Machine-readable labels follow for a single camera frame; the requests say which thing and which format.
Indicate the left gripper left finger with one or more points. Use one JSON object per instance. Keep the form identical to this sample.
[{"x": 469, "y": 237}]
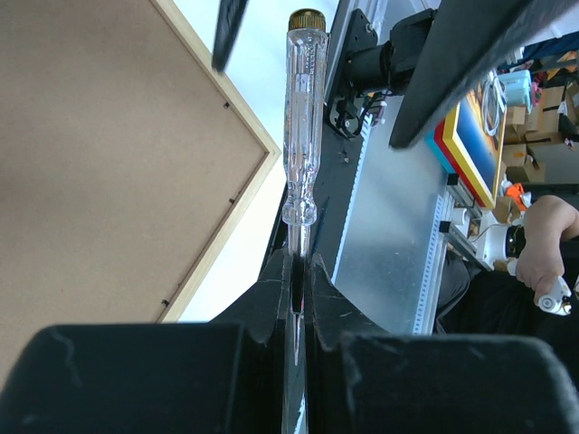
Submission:
[{"x": 223, "y": 376}]

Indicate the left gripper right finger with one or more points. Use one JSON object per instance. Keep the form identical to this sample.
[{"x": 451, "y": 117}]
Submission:
[{"x": 360, "y": 379}]

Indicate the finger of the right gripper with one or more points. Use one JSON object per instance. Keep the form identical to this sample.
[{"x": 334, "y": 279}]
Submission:
[
  {"x": 229, "y": 20},
  {"x": 467, "y": 40}
]

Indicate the small metal tool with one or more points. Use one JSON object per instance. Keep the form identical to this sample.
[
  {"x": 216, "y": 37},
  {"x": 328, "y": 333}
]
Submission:
[{"x": 304, "y": 126}]

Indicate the light wooden picture frame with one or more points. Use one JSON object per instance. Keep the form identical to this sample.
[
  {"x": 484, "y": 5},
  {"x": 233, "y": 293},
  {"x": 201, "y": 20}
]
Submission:
[{"x": 126, "y": 163}]

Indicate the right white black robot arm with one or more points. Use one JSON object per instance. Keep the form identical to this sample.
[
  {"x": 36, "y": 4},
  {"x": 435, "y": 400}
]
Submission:
[{"x": 389, "y": 66}]

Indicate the operator bare hand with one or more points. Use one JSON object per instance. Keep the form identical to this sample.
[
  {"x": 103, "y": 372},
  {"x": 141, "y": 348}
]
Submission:
[{"x": 547, "y": 222}]

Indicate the yellow framed picture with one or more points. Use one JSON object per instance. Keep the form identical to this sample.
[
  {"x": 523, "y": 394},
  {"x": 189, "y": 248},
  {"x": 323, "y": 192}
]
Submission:
[{"x": 468, "y": 142}]

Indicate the cardboard boxes pile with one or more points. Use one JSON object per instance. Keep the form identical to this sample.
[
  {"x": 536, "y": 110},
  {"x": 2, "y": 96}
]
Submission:
[{"x": 541, "y": 136}]

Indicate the grey slotted cable duct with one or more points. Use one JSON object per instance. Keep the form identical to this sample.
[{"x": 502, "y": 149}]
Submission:
[{"x": 431, "y": 277}]

